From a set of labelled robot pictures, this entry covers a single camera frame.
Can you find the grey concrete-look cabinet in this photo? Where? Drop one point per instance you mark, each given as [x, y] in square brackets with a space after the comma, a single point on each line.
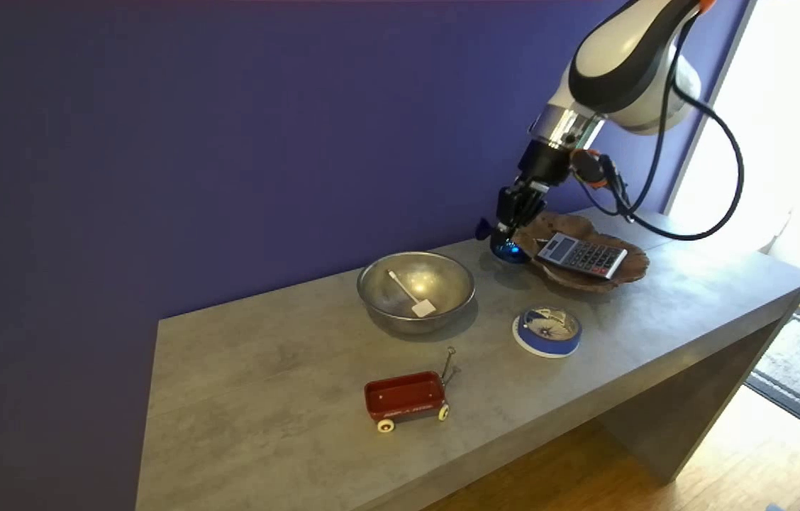
[686, 414]

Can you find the blue white round dish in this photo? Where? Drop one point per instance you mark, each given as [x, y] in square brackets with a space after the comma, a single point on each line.
[545, 333]

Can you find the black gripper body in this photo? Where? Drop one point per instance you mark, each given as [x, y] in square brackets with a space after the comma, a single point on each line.
[528, 188]

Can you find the small spoon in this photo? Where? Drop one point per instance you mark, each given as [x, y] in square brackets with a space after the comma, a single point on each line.
[409, 289]

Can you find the red toy wagon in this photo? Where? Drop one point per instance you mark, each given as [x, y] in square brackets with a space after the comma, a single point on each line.
[405, 396]

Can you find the grey calculator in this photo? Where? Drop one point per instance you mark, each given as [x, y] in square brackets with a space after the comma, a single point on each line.
[584, 256]

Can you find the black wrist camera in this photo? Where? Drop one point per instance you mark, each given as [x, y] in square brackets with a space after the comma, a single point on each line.
[595, 171]

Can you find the silver metal bowl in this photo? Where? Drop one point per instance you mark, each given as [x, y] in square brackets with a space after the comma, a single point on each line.
[437, 283]

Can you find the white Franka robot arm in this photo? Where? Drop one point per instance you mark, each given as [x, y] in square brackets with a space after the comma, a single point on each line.
[630, 58]

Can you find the brown wooden tray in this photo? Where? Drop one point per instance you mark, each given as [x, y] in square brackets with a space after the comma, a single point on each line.
[628, 271]

